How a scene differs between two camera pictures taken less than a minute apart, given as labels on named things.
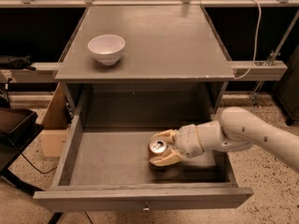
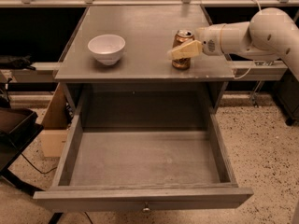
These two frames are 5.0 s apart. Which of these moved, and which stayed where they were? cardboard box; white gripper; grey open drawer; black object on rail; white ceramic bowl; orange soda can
Moved: white gripper; orange soda can
Stayed: white ceramic bowl; cardboard box; grey open drawer; black object on rail
